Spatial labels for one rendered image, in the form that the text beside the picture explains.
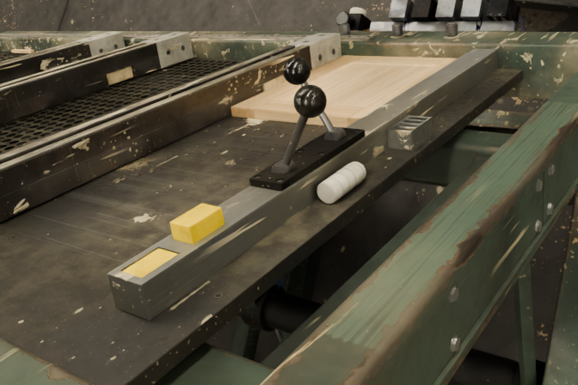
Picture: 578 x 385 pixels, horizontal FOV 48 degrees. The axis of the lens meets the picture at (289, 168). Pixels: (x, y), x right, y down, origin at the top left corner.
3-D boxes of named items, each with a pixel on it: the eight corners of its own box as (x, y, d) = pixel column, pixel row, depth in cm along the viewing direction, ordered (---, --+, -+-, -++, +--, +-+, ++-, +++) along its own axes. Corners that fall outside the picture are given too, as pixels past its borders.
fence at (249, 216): (498, 68, 130) (498, 48, 129) (150, 320, 61) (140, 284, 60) (474, 67, 133) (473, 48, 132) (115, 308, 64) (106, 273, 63)
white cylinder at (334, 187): (337, 206, 80) (369, 181, 85) (335, 184, 79) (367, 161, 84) (316, 202, 81) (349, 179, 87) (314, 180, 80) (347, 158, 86)
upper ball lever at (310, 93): (301, 178, 81) (337, 92, 73) (283, 190, 79) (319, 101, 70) (278, 161, 82) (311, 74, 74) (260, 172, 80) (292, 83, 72)
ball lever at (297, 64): (356, 134, 89) (306, 49, 88) (341, 143, 86) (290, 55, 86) (336, 144, 91) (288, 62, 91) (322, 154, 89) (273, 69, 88)
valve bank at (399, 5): (554, 10, 157) (528, -32, 138) (544, 67, 156) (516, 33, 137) (372, 13, 186) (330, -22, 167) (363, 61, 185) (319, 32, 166)
